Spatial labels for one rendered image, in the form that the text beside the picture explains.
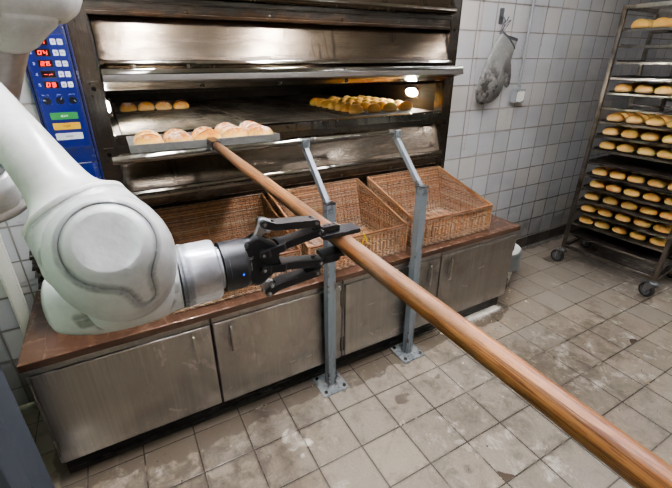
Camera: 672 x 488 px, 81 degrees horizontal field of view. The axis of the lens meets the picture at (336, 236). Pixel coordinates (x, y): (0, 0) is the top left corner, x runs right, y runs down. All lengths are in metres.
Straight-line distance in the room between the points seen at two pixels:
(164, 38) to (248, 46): 0.35
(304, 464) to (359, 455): 0.23
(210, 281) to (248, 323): 1.16
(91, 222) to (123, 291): 0.06
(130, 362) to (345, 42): 1.73
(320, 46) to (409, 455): 1.88
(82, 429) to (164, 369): 0.34
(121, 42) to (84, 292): 1.59
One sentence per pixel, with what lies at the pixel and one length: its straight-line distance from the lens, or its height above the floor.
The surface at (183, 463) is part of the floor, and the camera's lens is 1.92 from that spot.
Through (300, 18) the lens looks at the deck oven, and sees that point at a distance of 2.10.
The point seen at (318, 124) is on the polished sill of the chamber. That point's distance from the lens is 2.15.
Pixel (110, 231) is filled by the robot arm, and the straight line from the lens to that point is 0.37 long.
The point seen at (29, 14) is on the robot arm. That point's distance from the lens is 0.91.
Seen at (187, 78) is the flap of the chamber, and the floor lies 1.41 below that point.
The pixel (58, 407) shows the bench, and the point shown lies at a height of 0.37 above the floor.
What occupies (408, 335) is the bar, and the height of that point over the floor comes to 0.13.
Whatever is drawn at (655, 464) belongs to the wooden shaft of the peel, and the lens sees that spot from 0.41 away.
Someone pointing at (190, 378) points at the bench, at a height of 0.29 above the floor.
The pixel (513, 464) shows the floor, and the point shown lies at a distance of 1.95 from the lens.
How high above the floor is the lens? 1.48
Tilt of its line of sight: 24 degrees down
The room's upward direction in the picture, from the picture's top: straight up
